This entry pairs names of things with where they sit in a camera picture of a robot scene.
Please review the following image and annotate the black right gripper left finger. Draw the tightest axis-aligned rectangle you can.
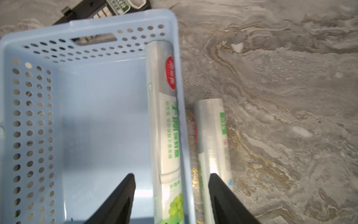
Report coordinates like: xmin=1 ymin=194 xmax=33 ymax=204
xmin=86 ymin=173 xmax=136 ymax=224

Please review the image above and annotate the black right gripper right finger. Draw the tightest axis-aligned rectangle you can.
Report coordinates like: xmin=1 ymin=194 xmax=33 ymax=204
xmin=208 ymin=173 xmax=260 ymax=224

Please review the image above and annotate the green label plastic wrap roll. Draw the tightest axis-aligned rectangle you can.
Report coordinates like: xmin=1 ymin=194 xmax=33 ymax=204
xmin=194 ymin=98 xmax=233 ymax=224

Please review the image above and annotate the light blue perforated plastic basket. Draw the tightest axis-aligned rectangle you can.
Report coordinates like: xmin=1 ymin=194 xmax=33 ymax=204
xmin=1 ymin=9 xmax=196 ymax=224

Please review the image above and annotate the red label plastic wrap roll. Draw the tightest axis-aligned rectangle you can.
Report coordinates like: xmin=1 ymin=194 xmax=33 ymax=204
xmin=145 ymin=41 xmax=185 ymax=224

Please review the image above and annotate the black white calculator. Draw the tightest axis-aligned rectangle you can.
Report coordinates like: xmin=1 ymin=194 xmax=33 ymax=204
xmin=55 ymin=0 xmax=152 ymax=25

